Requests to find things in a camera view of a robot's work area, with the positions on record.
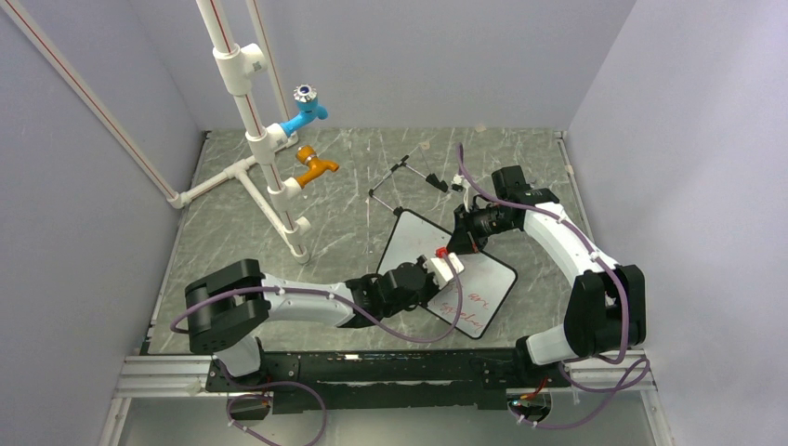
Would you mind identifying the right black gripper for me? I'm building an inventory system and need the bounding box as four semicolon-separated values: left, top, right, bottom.
445;202;516;256

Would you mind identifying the small black-framed whiteboard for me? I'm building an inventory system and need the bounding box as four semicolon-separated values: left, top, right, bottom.
377;210;518;340

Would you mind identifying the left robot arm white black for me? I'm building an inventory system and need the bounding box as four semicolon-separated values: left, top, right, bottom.
170;256;461;390

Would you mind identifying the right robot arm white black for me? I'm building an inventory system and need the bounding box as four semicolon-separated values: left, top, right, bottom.
447;166;647;386

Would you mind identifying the orange faucet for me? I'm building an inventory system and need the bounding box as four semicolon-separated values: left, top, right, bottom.
296;145;339;189

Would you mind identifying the blue faucet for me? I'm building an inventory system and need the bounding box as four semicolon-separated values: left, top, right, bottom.
280;84;328;137

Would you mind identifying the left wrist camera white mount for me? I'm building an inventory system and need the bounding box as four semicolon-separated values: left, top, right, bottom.
425;247;466;291

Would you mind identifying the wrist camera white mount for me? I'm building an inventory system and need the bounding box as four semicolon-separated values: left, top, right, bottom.
451;174;478;212
425;247;466;291

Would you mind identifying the black wire whiteboard stand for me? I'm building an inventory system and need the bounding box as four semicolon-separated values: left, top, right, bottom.
367;143;449;216

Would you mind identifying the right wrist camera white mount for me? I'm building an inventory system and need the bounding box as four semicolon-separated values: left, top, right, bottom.
451;174;478;212

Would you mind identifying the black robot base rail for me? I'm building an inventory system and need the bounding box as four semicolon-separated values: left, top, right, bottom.
205;348;569;414

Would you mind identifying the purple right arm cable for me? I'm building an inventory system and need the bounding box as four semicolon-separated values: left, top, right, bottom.
456;142;652;431

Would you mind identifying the aluminium extrusion frame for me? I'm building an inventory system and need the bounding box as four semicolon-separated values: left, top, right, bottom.
101;351;674;445

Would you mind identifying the white PVC pipe frame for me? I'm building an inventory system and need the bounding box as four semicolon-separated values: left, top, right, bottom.
167;0;313;266

